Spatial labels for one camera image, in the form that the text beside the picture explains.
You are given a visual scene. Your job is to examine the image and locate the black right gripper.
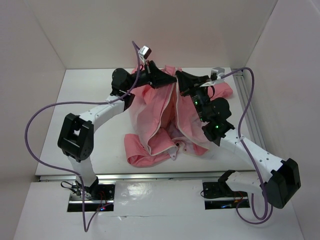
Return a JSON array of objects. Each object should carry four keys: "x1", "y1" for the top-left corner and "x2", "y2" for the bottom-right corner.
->
[{"x1": 176, "y1": 69, "x2": 211, "y2": 122}]

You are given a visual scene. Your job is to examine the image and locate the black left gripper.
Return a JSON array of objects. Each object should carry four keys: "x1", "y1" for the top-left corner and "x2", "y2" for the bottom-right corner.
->
[{"x1": 125, "y1": 60, "x2": 177, "y2": 91}]

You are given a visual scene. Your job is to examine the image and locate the pink zip-up jacket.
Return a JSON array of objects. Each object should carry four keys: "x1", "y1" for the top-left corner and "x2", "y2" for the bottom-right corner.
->
[{"x1": 123, "y1": 63, "x2": 234, "y2": 169}]

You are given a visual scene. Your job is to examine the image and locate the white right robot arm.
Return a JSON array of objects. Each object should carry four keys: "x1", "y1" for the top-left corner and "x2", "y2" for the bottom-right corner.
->
[{"x1": 176, "y1": 68, "x2": 301, "y2": 209}]

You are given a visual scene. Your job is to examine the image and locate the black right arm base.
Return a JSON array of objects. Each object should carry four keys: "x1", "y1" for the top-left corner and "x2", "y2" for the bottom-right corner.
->
[{"x1": 200, "y1": 170, "x2": 250, "y2": 210}]

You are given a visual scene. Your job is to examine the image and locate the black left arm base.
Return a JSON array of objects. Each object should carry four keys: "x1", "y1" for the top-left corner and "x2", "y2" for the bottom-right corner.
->
[{"x1": 60, "y1": 181, "x2": 116, "y2": 213}]

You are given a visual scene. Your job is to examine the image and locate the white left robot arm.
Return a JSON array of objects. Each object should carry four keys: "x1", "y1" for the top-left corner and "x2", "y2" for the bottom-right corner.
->
[{"x1": 57, "y1": 60, "x2": 177, "y2": 200}]

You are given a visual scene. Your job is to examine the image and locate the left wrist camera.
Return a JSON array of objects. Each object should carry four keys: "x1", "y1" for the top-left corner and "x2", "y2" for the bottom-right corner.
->
[{"x1": 138, "y1": 45, "x2": 152, "y2": 62}]

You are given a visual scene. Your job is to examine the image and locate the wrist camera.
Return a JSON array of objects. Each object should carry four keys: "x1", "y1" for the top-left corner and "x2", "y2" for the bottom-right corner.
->
[
  {"x1": 138, "y1": 45, "x2": 152, "y2": 62},
  {"x1": 200, "y1": 67, "x2": 225, "y2": 88}
]

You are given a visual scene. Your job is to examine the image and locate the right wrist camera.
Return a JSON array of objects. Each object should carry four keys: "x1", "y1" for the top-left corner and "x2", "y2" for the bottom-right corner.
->
[{"x1": 200, "y1": 67, "x2": 225, "y2": 88}]

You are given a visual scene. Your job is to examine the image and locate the aluminium right side rail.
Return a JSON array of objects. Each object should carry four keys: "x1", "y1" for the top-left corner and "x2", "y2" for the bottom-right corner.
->
[{"x1": 232, "y1": 70, "x2": 266, "y2": 150}]

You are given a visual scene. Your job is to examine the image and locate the aluminium rail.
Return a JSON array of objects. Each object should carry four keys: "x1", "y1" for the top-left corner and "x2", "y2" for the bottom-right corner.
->
[
  {"x1": 232, "y1": 70, "x2": 266, "y2": 150},
  {"x1": 37, "y1": 170, "x2": 227, "y2": 182}
]

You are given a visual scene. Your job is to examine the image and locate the aluminium front rail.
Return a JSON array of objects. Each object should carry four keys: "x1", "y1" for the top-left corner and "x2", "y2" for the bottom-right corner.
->
[{"x1": 37, "y1": 170, "x2": 227, "y2": 182}]

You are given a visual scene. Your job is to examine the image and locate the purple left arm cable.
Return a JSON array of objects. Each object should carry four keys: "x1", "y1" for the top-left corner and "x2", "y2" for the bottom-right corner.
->
[{"x1": 24, "y1": 40, "x2": 147, "y2": 232}]

